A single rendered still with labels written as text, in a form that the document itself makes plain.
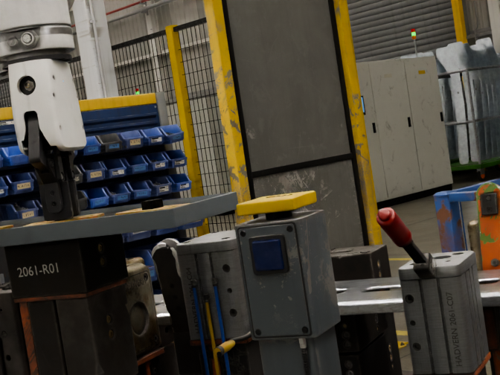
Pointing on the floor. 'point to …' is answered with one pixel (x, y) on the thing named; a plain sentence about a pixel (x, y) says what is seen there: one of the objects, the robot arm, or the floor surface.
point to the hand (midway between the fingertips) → (59, 199)
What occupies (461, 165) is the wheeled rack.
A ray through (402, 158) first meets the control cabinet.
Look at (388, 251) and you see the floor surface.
